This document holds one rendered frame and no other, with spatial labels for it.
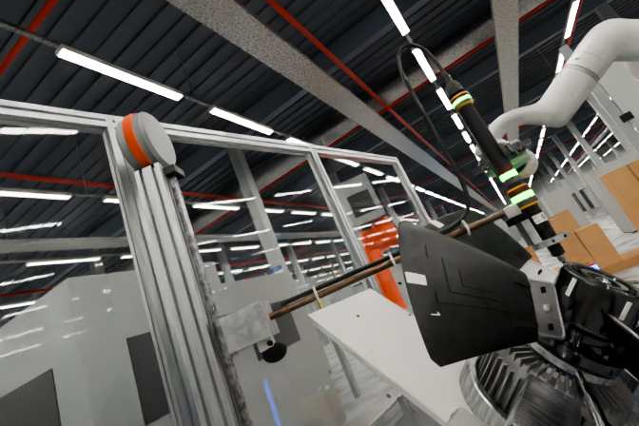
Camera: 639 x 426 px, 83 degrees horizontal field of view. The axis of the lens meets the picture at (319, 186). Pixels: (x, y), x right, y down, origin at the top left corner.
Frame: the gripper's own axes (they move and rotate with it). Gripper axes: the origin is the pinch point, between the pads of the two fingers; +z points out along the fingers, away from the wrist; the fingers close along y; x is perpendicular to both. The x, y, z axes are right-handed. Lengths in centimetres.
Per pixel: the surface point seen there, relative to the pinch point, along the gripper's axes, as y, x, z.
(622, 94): -46, 27, -178
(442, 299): 10.3, -20.2, 35.0
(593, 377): 2.9, -40.0, 15.4
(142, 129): 52, 37, 46
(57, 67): 441, 446, -90
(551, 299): 2.2, -27.8, 15.2
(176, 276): 57, 3, 45
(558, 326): 3.2, -31.6, 16.6
